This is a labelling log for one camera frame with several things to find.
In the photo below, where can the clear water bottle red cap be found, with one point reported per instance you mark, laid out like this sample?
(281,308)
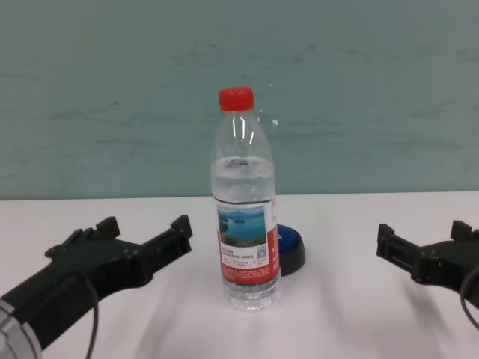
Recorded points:
(243,224)

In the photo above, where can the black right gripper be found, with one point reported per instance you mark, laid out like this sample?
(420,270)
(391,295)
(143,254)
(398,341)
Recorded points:
(449,261)

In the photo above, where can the blue push button black base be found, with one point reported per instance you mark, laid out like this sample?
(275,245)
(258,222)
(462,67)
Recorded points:
(293,250)

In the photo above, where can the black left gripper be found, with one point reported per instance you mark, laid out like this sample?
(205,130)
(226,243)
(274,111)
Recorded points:
(86,269)

